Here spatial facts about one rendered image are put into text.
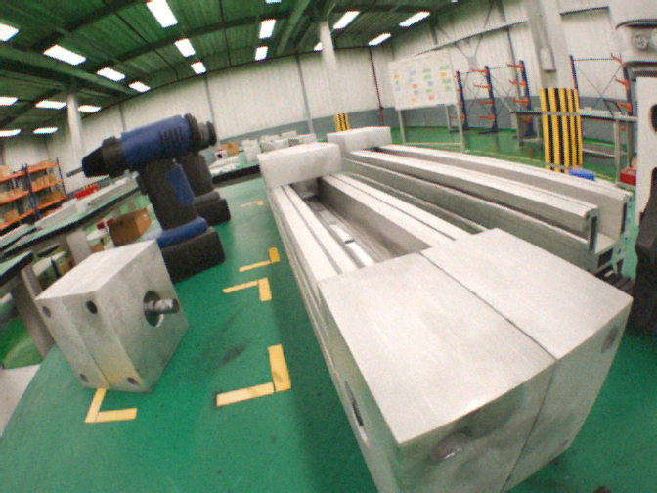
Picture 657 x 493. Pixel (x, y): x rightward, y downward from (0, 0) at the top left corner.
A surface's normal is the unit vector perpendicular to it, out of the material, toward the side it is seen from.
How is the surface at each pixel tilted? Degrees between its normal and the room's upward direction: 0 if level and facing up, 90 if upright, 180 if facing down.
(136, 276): 90
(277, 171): 90
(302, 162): 90
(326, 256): 0
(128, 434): 0
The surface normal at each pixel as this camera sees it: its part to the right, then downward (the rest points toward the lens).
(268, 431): -0.18, -0.91
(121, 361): 0.00, 0.37
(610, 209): -0.96, 0.25
